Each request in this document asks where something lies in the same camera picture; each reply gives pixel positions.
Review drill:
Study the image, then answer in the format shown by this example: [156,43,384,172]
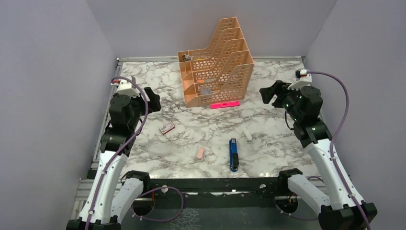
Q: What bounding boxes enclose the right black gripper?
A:
[259,80,304,122]

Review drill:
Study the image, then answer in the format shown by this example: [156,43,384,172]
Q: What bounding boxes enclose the red white staple box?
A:
[159,122,175,135]

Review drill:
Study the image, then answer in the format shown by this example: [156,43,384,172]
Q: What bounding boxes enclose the blue black stapler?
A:
[229,138,239,172]

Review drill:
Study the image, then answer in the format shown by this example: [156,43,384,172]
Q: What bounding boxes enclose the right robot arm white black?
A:
[259,80,377,230]

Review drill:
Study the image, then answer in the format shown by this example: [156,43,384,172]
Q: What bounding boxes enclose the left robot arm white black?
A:
[66,87,161,230]

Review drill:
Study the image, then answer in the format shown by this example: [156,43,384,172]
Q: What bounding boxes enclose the pink flat plastic item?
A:
[210,101,240,109]

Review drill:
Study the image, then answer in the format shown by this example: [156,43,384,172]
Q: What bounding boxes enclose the orange perforated file organizer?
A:
[178,17,254,108]

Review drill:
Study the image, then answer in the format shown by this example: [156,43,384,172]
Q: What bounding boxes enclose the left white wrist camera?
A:
[111,78,140,98]

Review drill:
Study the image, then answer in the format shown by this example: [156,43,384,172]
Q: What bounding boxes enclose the black front mounting rail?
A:
[132,177,299,213]

